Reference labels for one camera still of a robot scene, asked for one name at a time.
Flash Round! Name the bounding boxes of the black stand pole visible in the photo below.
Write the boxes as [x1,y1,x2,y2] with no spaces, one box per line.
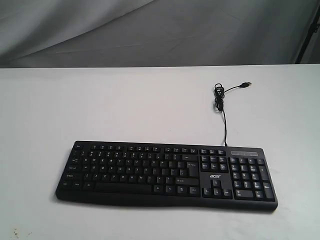
[294,0,320,64]

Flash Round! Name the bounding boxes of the black acer keyboard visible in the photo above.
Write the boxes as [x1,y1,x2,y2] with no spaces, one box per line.
[55,141,278,211]

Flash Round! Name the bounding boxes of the black USB cable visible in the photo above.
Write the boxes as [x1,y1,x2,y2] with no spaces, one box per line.
[212,81,253,148]

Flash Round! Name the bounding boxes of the grey backdrop cloth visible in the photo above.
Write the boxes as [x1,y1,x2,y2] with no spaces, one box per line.
[0,0,320,68]

